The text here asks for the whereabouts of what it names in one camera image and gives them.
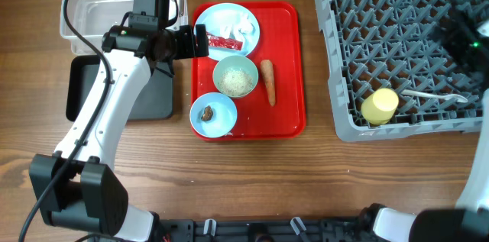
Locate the black tray bin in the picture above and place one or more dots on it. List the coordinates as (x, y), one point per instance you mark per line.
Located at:
(155, 101)

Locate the red snack wrapper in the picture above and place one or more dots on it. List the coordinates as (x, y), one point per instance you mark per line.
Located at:
(225, 43)

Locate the white tissue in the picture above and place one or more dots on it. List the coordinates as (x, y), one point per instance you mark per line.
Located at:
(235, 25)

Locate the grey dishwasher rack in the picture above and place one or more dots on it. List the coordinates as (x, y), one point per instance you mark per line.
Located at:
(375, 44)

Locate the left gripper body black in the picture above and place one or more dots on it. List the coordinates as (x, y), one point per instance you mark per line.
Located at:
(183, 42)

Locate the white rice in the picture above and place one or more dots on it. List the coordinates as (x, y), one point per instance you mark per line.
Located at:
(235, 83)

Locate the white plastic spoon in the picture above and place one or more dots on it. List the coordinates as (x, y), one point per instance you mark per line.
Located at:
(457, 98)

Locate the orange carrot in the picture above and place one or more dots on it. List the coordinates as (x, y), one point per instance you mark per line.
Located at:
(267, 72)

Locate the yellow cup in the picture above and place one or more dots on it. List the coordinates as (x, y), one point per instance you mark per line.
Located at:
(379, 107)

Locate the small light blue bowl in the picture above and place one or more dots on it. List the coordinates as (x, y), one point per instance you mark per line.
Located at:
(224, 115)

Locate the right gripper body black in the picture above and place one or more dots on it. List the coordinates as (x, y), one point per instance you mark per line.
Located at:
(467, 48)

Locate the green bowl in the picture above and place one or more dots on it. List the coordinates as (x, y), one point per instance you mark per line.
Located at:
(235, 62)

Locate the clear plastic bin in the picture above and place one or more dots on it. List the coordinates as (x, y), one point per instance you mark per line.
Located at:
(93, 18)

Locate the brown food scrap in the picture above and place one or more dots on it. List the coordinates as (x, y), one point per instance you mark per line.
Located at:
(207, 114)

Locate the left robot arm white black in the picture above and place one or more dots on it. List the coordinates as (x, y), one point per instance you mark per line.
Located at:
(76, 187)

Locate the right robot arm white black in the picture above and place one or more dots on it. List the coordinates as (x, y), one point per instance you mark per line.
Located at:
(468, 220)

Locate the red serving tray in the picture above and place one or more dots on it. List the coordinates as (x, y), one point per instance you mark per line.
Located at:
(279, 42)

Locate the large light blue plate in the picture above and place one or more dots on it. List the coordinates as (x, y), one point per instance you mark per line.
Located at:
(210, 18)

